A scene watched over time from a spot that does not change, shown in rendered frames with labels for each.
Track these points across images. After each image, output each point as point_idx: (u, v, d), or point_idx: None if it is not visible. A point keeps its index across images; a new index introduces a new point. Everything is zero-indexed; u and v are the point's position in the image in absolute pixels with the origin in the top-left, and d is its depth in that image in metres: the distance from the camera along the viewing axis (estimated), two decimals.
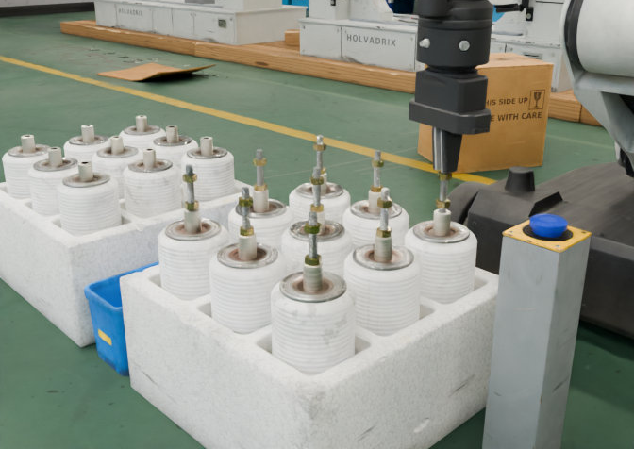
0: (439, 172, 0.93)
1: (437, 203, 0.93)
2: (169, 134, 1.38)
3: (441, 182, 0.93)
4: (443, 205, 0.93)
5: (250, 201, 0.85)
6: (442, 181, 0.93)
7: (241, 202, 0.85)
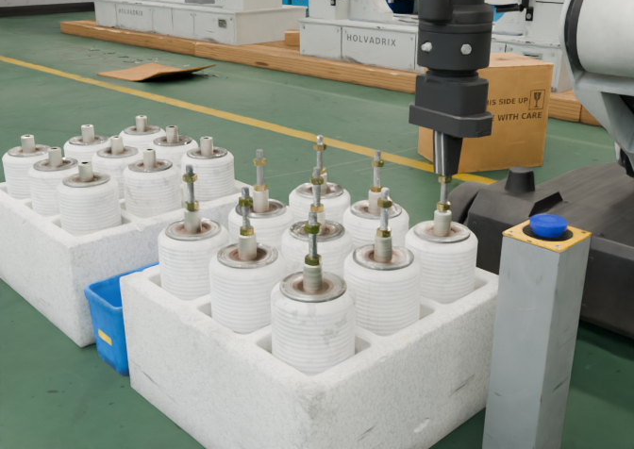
0: (444, 176, 0.92)
1: (449, 206, 0.93)
2: (169, 134, 1.38)
3: (446, 186, 0.93)
4: (450, 205, 0.94)
5: (250, 201, 0.85)
6: (442, 186, 0.93)
7: (241, 202, 0.85)
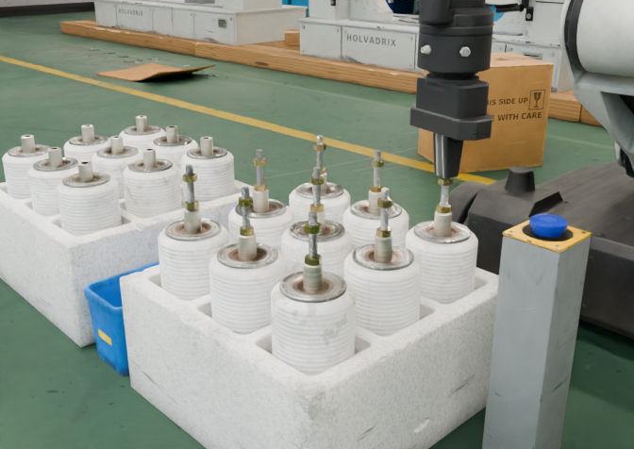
0: (443, 178, 0.92)
1: (448, 208, 0.93)
2: (169, 134, 1.38)
3: (446, 189, 0.93)
4: (450, 207, 0.94)
5: (250, 201, 0.85)
6: (442, 188, 0.93)
7: (241, 202, 0.85)
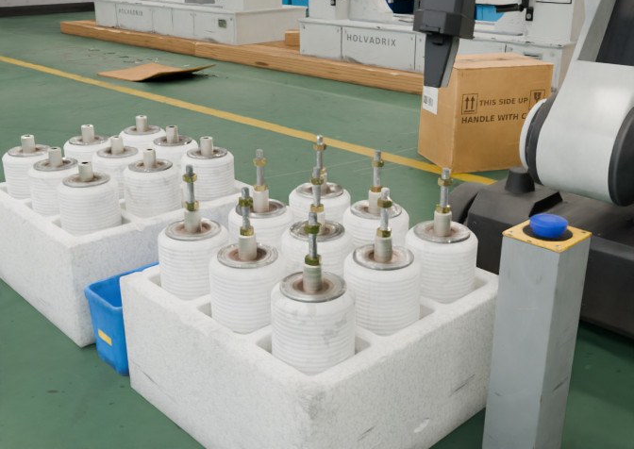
0: (449, 179, 0.92)
1: (450, 207, 0.94)
2: (169, 134, 1.38)
3: (447, 188, 0.93)
4: (445, 206, 0.95)
5: (250, 201, 0.85)
6: (445, 190, 0.93)
7: (241, 202, 0.85)
